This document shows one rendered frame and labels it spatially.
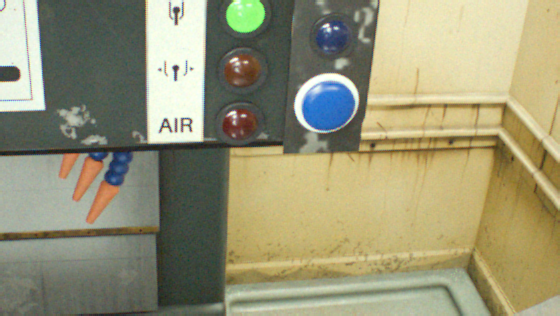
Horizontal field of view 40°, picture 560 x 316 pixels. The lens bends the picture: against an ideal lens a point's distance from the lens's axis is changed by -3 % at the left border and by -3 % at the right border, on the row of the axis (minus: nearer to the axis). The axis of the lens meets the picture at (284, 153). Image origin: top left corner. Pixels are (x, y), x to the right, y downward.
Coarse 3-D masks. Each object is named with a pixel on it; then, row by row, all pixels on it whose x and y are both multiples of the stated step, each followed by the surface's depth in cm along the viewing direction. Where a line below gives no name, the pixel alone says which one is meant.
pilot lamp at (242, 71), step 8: (240, 56) 41; (248, 56) 42; (232, 64) 41; (240, 64) 41; (248, 64) 42; (256, 64) 42; (224, 72) 42; (232, 72) 42; (240, 72) 42; (248, 72) 42; (256, 72) 42; (232, 80) 42; (240, 80) 42; (248, 80) 42; (256, 80) 42
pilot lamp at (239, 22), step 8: (240, 0) 40; (248, 0) 40; (256, 0) 40; (232, 8) 40; (240, 8) 40; (248, 8) 40; (256, 8) 40; (232, 16) 40; (240, 16) 40; (248, 16) 40; (256, 16) 40; (232, 24) 40; (240, 24) 40; (248, 24) 40; (256, 24) 41
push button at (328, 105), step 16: (304, 96) 43; (320, 96) 43; (336, 96) 43; (352, 96) 44; (304, 112) 43; (320, 112) 43; (336, 112) 44; (352, 112) 44; (320, 128) 44; (336, 128) 44
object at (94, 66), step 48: (48, 0) 38; (96, 0) 39; (144, 0) 39; (288, 0) 41; (48, 48) 40; (96, 48) 40; (144, 48) 41; (288, 48) 42; (48, 96) 41; (96, 96) 42; (144, 96) 42; (240, 96) 43; (0, 144) 42; (48, 144) 42; (96, 144) 43; (144, 144) 44; (192, 144) 45
